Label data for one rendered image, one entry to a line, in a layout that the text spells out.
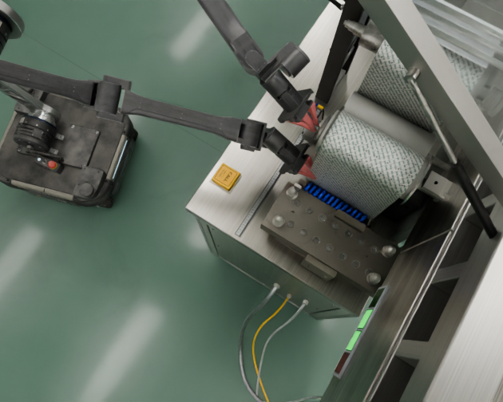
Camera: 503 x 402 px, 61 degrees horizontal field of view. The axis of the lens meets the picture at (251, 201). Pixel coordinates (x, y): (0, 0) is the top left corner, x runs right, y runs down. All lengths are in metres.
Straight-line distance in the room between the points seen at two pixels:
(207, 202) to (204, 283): 0.92
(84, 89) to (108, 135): 1.15
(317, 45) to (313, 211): 0.69
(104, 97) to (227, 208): 0.54
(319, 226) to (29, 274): 1.69
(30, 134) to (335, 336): 1.78
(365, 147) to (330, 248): 0.35
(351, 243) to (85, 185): 1.35
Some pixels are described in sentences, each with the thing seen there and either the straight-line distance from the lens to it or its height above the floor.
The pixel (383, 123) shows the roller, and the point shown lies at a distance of 1.23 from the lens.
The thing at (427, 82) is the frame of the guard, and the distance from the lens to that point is 0.54.
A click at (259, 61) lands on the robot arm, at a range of 1.09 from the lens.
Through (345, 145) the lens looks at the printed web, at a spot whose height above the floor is 1.30.
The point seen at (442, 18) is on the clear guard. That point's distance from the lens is 0.57.
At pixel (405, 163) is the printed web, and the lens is 1.11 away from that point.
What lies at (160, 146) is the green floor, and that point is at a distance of 2.53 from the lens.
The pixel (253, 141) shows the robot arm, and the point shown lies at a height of 1.20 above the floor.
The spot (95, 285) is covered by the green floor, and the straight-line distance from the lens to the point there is 2.41.
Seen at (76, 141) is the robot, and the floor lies 0.26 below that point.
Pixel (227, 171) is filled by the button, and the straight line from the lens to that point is 1.44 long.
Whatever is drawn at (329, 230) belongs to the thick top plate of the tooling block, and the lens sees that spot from 1.30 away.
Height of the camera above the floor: 2.28
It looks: 74 degrees down
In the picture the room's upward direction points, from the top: 4 degrees clockwise
